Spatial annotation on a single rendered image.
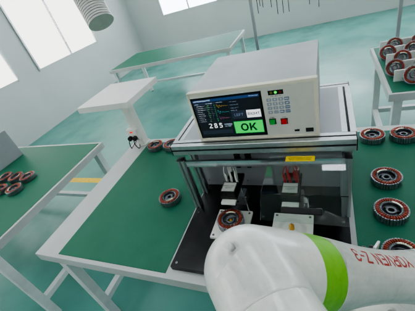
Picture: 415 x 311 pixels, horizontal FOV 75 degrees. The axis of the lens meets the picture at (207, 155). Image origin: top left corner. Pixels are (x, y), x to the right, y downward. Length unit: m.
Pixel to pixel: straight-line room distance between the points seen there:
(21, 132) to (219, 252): 5.47
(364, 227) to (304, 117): 0.48
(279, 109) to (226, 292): 0.70
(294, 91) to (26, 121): 5.27
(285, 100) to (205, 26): 6.86
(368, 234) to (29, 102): 5.54
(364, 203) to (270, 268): 0.96
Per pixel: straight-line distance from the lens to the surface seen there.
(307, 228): 1.12
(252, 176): 1.30
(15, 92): 5.78
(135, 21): 8.56
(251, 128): 0.99
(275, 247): 0.35
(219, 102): 0.96
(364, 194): 1.30
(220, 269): 0.35
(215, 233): 1.16
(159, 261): 1.22
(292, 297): 0.32
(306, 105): 0.92
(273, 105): 0.93
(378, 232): 1.17
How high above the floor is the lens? 1.65
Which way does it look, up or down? 33 degrees down
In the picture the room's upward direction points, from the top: 18 degrees counter-clockwise
